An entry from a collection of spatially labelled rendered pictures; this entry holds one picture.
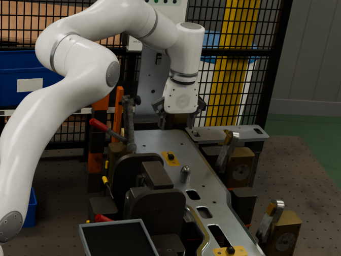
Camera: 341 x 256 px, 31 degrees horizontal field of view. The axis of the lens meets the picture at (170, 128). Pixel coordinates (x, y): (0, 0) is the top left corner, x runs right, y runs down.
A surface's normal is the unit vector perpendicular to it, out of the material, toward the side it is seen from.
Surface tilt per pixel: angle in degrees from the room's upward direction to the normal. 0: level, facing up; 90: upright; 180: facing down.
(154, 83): 90
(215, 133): 0
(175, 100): 90
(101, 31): 123
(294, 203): 0
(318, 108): 90
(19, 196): 65
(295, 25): 90
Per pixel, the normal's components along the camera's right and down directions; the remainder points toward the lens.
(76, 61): -0.48, -0.31
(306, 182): 0.13, -0.89
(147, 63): 0.32, 0.47
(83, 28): -0.05, 0.79
